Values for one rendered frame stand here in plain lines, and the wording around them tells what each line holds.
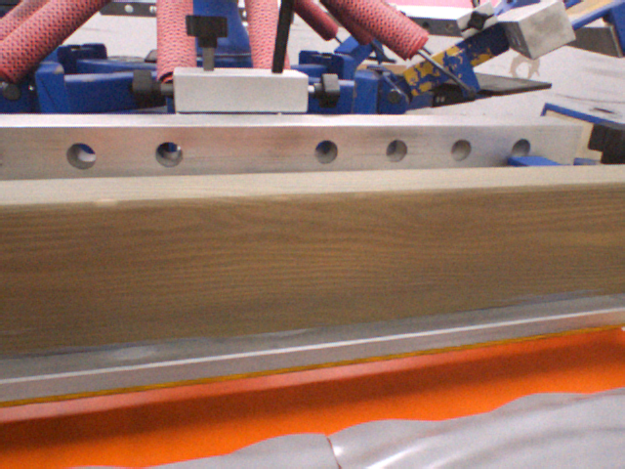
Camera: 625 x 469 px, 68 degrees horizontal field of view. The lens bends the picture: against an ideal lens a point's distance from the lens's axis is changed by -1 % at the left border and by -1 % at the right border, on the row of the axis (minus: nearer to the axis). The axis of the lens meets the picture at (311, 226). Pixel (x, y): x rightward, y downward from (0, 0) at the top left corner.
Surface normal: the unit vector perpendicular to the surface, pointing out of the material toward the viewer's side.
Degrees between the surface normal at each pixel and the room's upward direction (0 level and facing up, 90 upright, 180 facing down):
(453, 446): 32
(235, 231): 88
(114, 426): 2
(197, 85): 88
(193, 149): 88
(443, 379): 2
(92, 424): 2
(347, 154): 88
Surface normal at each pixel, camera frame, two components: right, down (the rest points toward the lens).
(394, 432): 0.07, -0.97
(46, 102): 0.69, 0.33
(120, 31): 0.24, 0.41
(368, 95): -0.28, 0.39
